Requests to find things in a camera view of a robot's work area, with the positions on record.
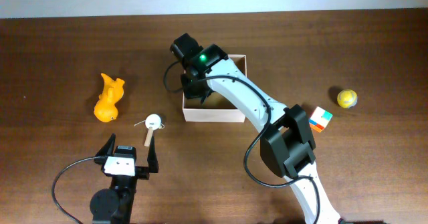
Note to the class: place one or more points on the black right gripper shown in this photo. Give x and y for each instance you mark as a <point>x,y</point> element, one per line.
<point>188,90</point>

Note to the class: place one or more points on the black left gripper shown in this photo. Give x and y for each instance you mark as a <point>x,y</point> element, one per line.
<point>144,171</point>

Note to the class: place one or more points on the colourful puzzle cube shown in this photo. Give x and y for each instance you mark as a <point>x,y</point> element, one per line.
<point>319,119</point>

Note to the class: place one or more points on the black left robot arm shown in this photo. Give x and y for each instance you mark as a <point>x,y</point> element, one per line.
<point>114,204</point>

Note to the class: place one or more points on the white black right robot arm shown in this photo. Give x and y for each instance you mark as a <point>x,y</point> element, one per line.
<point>284,135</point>

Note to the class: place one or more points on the pink cardboard box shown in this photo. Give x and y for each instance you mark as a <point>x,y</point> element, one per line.
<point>215,108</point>

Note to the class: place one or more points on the white wooden paddle toy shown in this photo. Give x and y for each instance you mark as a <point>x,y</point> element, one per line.
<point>152,122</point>

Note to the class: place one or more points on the orange rubber fish toy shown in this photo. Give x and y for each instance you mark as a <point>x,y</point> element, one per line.
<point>105,109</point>

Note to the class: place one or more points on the yellow grey ball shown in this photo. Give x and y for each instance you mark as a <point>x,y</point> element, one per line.
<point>347,98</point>

